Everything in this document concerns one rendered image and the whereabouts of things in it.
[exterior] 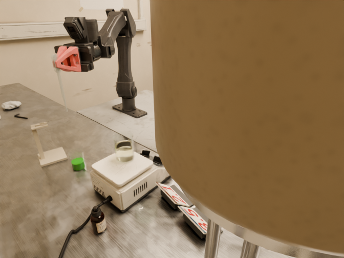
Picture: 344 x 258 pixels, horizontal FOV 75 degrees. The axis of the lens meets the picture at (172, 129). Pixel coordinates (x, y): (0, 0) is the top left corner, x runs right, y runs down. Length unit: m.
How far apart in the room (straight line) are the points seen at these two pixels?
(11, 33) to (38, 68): 0.28
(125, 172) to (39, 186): 0.28
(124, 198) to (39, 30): 1.55
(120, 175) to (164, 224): 0.15
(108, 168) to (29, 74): 1.46
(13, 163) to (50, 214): 0.31
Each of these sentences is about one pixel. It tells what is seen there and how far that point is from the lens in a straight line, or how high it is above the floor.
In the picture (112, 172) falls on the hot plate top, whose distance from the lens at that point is 0.59.
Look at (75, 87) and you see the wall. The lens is 2.12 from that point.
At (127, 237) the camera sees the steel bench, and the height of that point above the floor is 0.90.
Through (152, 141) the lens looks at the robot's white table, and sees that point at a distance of 0.87.
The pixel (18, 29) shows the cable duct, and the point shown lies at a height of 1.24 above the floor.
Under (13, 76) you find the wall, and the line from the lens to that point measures 1.94.
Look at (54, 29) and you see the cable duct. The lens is 1.97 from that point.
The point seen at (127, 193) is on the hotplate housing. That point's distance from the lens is 0.57.
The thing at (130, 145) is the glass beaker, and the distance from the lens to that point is 0.59.
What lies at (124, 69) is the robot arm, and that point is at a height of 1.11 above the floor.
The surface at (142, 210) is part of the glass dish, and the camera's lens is 0.60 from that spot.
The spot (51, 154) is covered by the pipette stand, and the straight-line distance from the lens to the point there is 0.88.
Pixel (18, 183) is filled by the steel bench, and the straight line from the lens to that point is 0.81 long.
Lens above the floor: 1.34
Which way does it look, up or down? 27 degrees down
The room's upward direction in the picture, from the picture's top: straight up
